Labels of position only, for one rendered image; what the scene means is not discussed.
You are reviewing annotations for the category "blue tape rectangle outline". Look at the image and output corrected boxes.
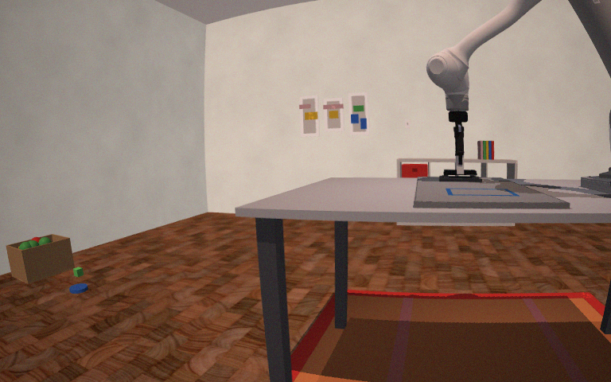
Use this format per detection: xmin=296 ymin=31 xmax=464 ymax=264
xmin=446 ymin=189 xmax=519 ymax=196

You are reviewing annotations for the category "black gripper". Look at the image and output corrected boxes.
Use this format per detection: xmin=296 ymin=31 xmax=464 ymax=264
xmin=449 ymin=111 xmax=468 ymax=174

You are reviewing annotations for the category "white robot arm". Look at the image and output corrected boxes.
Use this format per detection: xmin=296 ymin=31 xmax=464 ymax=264
xmin=426 ymin=0 xmax=611 ymax=111

